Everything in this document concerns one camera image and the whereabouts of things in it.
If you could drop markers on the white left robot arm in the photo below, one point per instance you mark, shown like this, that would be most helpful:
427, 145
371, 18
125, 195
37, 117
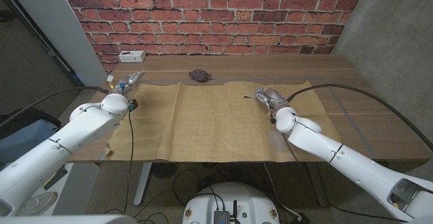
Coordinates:
67, 139

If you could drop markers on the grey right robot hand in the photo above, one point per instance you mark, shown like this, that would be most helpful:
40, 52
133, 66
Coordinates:
274, 99

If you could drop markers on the round black floor fan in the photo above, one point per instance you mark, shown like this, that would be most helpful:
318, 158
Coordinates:
164, 170

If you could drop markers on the metal table leg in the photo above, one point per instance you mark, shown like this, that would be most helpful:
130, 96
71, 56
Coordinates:
142, 186
317, 186

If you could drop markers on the small dark brown object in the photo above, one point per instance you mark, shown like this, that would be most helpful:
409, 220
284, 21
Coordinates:
199, 75

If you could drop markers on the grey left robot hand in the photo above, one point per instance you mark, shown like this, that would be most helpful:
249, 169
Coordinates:
128, 83

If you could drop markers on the yellow black foot pedal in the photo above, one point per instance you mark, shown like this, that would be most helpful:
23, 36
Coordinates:
55, 180

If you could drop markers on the floral-backed kraft wrapping paper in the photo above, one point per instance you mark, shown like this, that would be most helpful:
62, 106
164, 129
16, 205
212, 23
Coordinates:
209, 122

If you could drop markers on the black bag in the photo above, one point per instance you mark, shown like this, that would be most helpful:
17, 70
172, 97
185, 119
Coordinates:
27, 117

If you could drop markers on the printed brick backdrop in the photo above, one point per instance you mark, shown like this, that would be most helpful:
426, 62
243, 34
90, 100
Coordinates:
203, 14

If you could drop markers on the white sneaker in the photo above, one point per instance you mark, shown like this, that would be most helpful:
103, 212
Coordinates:
37, 203

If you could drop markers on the white robot torso base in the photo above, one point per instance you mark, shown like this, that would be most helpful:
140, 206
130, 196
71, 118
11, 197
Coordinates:
230, 197

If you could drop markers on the grey box on torso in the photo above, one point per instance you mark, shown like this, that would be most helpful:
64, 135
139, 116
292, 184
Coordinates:
221, 218

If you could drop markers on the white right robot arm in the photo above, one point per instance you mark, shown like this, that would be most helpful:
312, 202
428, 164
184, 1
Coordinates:
355, 166

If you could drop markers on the white wall pillar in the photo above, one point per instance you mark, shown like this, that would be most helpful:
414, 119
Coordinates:
50, 21

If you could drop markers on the white power strip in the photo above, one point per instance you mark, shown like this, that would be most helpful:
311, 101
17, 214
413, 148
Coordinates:
132, 56

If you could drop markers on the blue storage bin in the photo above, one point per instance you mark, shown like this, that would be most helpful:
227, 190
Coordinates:
23, 139

